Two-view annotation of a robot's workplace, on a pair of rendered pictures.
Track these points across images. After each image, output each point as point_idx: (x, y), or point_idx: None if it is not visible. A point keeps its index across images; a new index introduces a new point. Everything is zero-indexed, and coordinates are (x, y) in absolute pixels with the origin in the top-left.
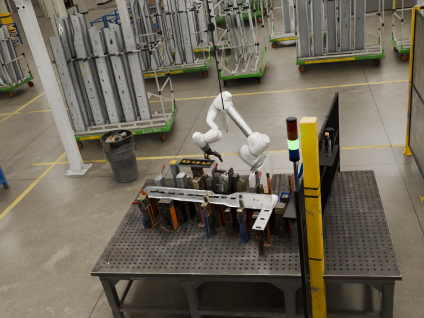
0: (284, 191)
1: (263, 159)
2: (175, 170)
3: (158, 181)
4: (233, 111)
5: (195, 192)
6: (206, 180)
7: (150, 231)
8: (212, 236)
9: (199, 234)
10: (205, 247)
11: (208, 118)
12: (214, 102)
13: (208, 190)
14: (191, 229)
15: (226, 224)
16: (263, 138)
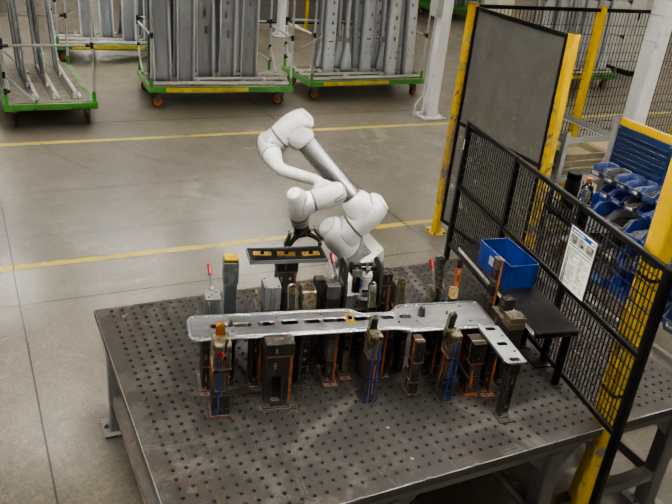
0: (411, 299)
1: (364, 243)
2: (237, 274)
3: (214, 302)
4: (320, 150)
5: (317, 316)
6: (330, 288)
7: (230, 418)
8: (376, 401)
9: (345, 402)
10: (385, 425)
11: (279, 161)
12: (278, 130)
13: (341, 308)
14: (317, 396)
15: (383, 373)
16: (382, 201)
